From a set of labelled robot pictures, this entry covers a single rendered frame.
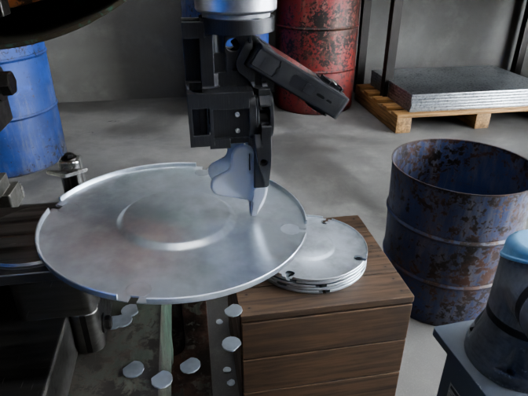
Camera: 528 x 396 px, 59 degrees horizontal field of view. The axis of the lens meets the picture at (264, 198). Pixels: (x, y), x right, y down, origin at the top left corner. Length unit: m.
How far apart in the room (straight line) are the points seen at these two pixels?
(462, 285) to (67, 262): 1.23
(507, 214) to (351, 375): 0.60
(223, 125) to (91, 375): 0.30
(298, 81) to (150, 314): 0.34
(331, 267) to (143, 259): 0.72
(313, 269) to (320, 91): 0.70
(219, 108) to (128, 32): 3.39
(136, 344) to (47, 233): 0.16
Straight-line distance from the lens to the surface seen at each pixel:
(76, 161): 0.69
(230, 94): 0.44
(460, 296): 1.55
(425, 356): 1.52
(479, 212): 1.39
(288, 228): 0.52
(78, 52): 3.90
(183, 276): 0.45
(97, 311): 0.56
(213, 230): 0.50
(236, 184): 0.49
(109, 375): 0.57
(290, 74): 0.46
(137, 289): 0.44
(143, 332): 0.60
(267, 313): 1.05
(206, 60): 0.45
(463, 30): 4.46
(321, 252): 1.17
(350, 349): 1.19
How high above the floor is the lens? 1.05
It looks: 28 degrees down
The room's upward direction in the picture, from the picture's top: straight up
